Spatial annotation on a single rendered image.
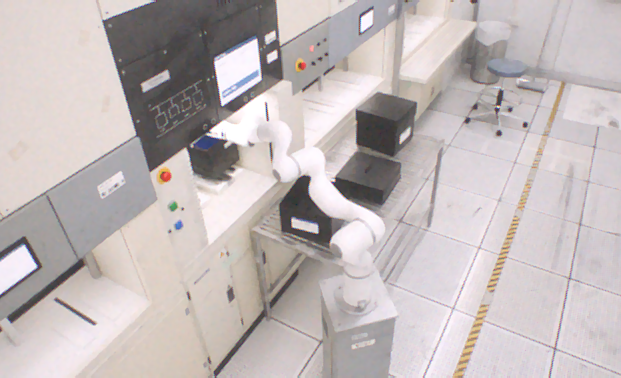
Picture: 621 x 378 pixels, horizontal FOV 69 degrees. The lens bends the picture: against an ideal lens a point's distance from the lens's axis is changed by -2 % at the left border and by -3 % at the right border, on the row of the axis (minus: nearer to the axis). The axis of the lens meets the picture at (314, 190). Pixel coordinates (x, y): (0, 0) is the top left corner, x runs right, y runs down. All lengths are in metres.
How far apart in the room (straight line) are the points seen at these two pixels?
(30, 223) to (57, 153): 0.22
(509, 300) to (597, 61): 3.55
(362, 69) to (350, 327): 2.24
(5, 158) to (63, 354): 0.88
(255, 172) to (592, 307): 2.22
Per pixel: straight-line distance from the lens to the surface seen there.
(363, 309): 2.01
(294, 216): 2.25
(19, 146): 1.47
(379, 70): 3.63
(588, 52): 6.05
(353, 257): 1.73
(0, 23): 1.40
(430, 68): 3.90
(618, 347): 3.25
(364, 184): 2.48
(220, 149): 2.41
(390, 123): 2.78
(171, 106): 1.78
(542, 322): 3.17
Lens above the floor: 2.36
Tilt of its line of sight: 38 degrees down
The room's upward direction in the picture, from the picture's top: 3 degrees counter-clockwise
